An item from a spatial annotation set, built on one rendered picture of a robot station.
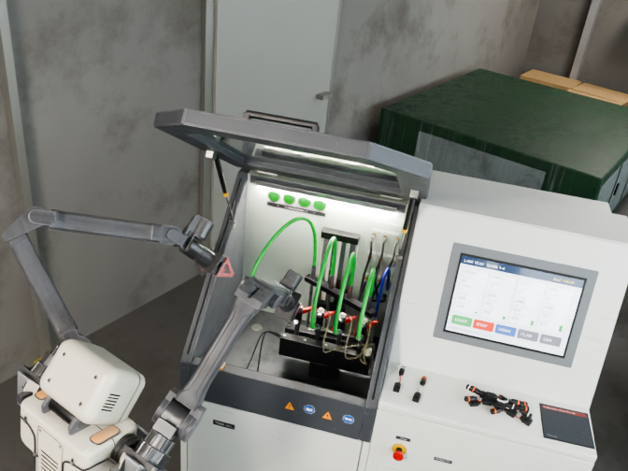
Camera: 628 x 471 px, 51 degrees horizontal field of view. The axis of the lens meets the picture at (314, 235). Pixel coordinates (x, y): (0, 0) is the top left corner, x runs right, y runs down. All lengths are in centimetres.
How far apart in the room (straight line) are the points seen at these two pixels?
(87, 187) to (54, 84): 58
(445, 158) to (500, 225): 314
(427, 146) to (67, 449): 416
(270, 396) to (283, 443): 22
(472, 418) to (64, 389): 127
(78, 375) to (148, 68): 221
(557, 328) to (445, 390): 43
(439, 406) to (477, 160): 320
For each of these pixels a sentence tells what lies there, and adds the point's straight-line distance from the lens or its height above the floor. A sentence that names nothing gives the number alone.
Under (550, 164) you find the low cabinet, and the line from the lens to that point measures 505.
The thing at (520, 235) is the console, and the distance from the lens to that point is 225.
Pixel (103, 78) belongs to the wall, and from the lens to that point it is 347.
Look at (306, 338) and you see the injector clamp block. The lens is 245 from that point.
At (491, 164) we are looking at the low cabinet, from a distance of 520.
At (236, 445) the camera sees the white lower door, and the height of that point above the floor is 61.
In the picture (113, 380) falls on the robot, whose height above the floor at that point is 137.
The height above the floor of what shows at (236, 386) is 90.
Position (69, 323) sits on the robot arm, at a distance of 197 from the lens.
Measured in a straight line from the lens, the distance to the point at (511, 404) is 234.
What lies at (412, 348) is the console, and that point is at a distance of 238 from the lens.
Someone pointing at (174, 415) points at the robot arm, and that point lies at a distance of 174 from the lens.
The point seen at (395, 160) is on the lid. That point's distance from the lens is 156.
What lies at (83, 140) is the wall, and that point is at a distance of 349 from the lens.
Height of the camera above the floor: 251
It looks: 30 degrees down
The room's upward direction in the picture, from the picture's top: 6 degrees clockwise
